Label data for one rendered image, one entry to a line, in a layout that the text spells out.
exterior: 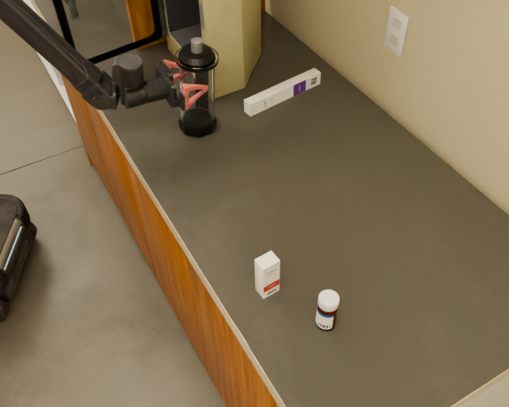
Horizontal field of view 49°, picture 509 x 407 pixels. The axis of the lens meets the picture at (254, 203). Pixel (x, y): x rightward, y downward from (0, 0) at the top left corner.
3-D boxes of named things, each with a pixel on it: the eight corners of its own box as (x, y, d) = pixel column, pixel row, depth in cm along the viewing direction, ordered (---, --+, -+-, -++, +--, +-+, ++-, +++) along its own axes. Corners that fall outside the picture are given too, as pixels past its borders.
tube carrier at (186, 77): (206, 106, 158) (206, 39, 143) (224, 128, 152) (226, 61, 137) (171, 116, 154) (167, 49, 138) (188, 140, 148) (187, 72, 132)
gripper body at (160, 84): (161, 64, 140) (134, 70, 137) (178, 86, 135) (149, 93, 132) (162, 85, 145) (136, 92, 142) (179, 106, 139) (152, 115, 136)
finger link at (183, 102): (199, 65, 141) (165, 74, 137) (212, 81, 137) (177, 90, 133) (199, 88, 146) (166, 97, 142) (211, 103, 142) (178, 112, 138)
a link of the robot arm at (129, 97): (117, 100, 138) (125, 114, 135) (114, 77, 133) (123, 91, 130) (143, 94, 141) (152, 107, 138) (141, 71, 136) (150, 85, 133)
